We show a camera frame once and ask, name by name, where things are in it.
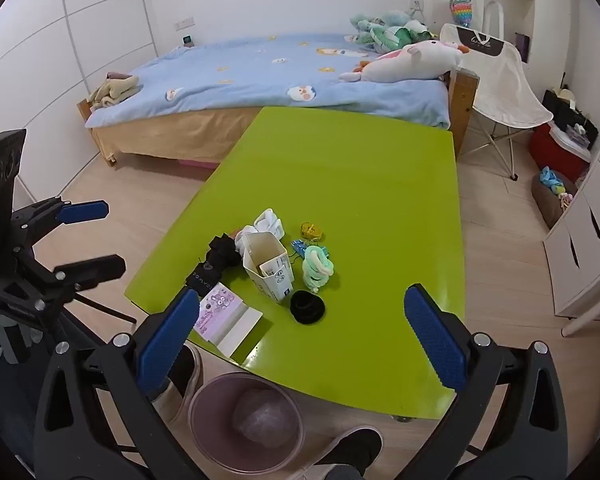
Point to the green plush toys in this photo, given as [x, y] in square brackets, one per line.
[385, 32]

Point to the white folding chair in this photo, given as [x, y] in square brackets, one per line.
[500, 85]

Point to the black bag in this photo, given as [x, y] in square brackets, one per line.
[567, 115]

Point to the white drawer cabinet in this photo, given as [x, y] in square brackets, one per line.
[587, 240]

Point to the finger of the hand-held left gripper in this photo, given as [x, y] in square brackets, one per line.
[95, 268]
[82, 211]

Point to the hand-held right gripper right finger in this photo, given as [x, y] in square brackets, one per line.
[435, 335]

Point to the purple small box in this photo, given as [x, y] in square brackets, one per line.
[523, 46]

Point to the tan bed skirt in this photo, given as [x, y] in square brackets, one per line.
[180, 132]

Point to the beige paper carton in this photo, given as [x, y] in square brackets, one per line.
[275, 282]

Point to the person's leg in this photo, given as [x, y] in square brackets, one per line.
[342, 474]
[10, 410]

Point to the person's right leg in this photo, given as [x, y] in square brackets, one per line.
[342, 474]

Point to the white wall switch plate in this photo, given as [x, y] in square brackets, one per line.
[185, 24]

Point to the white desk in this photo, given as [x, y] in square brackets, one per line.
[592, 324]

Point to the pink printed paper box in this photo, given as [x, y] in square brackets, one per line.
[225, 317]

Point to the folded beige towel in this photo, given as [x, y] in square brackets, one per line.
[112, 91]

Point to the cream straw hat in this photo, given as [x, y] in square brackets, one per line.
[564, 94]

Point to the black cloth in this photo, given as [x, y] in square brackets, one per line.
[222, 255]

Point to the white wall socket with plug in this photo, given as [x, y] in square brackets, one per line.
[417, 6]

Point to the clear crumpled plastic bag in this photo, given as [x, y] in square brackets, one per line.
[260, 417]

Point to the pink plastic wastebasket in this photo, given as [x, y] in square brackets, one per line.
[200, 435]

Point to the yellow binder clip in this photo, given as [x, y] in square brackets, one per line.
[311, 230]

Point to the person's right slippered foot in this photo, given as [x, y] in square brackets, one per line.
[350, 447]

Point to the black metal leg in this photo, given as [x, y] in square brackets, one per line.
[105, 308]

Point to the red storage box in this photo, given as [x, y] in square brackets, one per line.
[552, 155]

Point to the white pink plush toy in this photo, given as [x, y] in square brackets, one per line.
[410, 62]

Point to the person's left leg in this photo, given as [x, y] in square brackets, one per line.
[10, 410]

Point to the brown pet cushion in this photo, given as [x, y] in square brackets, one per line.
[550, 207]

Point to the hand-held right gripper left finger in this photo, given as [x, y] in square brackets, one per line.
[170, 342]

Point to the white socks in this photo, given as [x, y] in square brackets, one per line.
[272, 220]

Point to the bed with blue sheet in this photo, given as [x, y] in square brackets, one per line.
[260, 70]

